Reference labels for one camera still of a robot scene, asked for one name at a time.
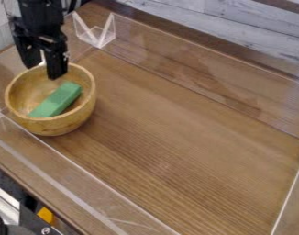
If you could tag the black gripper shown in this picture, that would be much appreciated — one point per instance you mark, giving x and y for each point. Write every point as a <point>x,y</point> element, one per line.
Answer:
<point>37,21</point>

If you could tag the green rectangular block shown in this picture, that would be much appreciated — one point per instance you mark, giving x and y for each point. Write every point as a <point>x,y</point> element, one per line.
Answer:
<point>58,101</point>

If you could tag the brown wooden bowl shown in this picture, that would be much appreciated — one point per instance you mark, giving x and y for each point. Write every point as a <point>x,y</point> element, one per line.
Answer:
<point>30,88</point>

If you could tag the yellow and black device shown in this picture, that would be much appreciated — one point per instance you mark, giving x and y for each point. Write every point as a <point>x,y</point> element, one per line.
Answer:
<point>41,220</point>

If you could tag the clear acrylic corner bracket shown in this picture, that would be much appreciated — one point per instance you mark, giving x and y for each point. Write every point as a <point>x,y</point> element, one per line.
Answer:
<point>97,36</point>

